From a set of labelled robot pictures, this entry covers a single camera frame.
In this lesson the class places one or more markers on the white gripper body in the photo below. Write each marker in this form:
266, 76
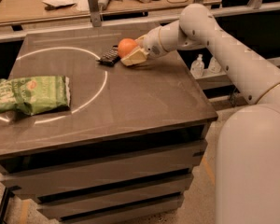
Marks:
151, 44

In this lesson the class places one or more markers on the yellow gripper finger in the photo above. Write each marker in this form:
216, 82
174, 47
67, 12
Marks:
136, 56
140, 41

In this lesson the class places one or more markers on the orange ball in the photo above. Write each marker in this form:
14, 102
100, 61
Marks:
125, 46

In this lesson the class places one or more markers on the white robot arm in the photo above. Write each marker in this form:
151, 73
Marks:
248, 147

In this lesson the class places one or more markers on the black rxbar chocolate bar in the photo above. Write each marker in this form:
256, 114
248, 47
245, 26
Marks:
110, 57

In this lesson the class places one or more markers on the clear sanitizer bottle left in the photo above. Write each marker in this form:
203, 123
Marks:
197, 67

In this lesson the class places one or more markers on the clear sanitizer bottle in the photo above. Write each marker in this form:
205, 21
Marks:
197, 67
214, 66

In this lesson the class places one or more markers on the clear sanitizer bottle right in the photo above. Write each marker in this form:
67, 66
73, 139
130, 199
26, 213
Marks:
214, 66

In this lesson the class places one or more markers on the white papers on desk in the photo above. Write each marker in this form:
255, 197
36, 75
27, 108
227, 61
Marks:
59, 3

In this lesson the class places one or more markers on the grey drawer cabinet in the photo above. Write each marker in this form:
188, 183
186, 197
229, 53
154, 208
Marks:
124, 148

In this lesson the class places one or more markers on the green chip bag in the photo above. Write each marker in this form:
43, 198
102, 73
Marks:
34, 95

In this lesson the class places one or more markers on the grey metal rail frame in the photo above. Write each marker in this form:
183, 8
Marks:
12, 33

